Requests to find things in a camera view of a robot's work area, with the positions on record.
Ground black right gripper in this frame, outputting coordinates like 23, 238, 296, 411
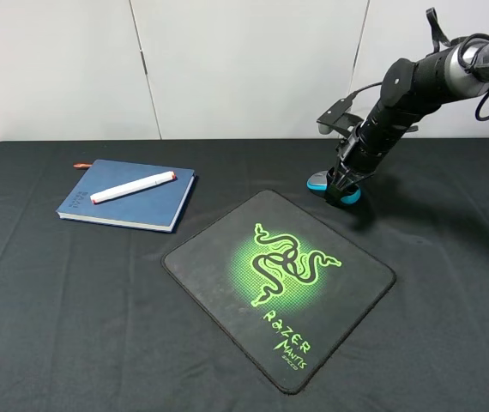
324, 125, 399, 208

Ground grey and blue computer mouse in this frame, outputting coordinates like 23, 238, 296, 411
306, 171, 361, 204

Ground white marker pen red caps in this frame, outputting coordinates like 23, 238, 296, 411
90, 171, 176, 204

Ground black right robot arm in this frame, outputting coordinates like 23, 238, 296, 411
317, 33, 489, 206

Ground black green Razer mouse pad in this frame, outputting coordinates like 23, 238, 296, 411
162, 190, 396, 395

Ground blue hardcover notebook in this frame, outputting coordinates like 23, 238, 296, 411
57, 160, 195, 233

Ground orange bookmark ribbon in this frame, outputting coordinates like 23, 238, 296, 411
73, 163, 92, 170

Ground black tablecloth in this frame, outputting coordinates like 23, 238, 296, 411
0, 138, 489, 411

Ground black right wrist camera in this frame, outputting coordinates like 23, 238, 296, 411
317, 93, 363, 137

